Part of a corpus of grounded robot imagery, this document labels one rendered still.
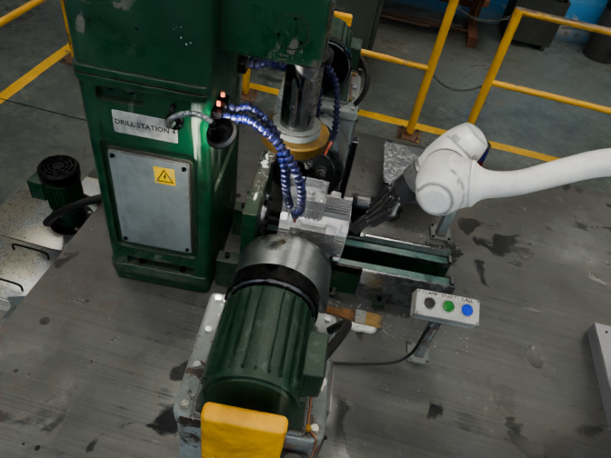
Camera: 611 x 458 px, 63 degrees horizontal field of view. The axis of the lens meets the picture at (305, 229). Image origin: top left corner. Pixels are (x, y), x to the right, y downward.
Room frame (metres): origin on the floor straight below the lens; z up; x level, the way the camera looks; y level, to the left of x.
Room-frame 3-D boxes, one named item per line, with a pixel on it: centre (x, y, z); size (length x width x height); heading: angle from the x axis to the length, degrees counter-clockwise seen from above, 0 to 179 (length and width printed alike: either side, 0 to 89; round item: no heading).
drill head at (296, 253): (0.76, 0.03, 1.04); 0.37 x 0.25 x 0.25; 0
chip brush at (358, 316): (0.96, -0.19, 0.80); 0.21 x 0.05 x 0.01; 88
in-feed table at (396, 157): (1.65, -0.37, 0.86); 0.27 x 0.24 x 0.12; 0
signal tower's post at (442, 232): (1.42, -0.50, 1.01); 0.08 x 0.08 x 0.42; 0
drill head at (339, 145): (1.44, 0.04, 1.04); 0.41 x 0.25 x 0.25; 0
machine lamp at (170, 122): (0.88, 0.26, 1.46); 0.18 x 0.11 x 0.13; 90
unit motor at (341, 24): (1.75, 0.01, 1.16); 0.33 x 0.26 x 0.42; 0
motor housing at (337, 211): (1.11, -0.02, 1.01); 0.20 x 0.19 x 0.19; 89
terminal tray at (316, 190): (1.11, 0.02, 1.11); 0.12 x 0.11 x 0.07; 89
